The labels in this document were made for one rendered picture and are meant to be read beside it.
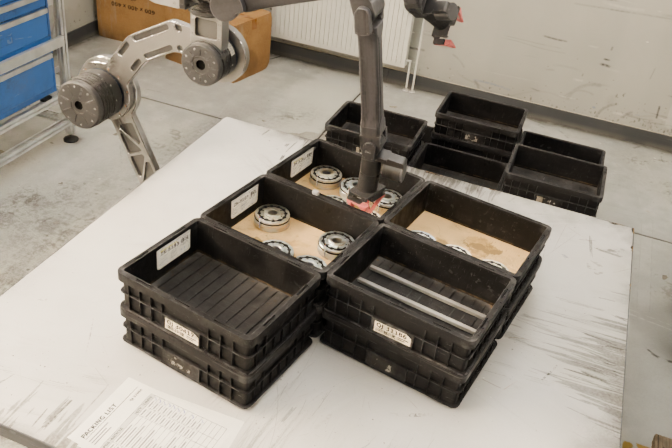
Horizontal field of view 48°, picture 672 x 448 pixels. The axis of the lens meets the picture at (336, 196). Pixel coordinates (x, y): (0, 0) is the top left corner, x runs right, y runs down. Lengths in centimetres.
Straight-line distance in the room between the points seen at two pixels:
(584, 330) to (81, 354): 136
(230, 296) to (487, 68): 352
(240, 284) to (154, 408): 37
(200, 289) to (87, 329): 31
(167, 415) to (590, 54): 384
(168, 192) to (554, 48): 312
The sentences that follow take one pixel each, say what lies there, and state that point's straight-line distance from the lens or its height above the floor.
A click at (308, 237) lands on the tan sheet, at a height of 83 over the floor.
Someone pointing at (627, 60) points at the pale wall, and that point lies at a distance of 503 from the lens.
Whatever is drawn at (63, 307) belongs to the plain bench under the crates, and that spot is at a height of 70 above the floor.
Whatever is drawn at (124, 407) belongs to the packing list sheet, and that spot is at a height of 70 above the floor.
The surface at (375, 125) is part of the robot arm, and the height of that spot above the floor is 118.
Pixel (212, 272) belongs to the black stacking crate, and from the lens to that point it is 199.
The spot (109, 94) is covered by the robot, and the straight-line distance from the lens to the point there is 271.
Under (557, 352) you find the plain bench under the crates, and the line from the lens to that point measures 215.
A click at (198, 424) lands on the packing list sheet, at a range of 179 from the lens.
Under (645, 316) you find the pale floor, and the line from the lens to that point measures 363.
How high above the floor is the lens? 206
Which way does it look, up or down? 32 degrees down
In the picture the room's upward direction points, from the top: 7 degrees clockwise
